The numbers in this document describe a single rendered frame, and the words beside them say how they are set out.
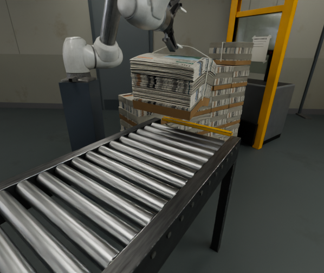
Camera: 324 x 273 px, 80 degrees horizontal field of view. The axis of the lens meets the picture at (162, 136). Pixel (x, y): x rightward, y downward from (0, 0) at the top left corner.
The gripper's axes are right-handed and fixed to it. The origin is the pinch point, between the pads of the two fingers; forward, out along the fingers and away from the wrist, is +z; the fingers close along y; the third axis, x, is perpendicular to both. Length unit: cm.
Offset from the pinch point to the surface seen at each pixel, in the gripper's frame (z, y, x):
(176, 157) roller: -25, 51, 14
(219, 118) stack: 126, 69, 5
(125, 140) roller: -21, 52, -15
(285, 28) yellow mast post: 170, -28, 48
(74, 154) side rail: -42, 53, -25
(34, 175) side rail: -59, 55, -25
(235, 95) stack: 145, 43, 15
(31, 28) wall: 166, -25, -372
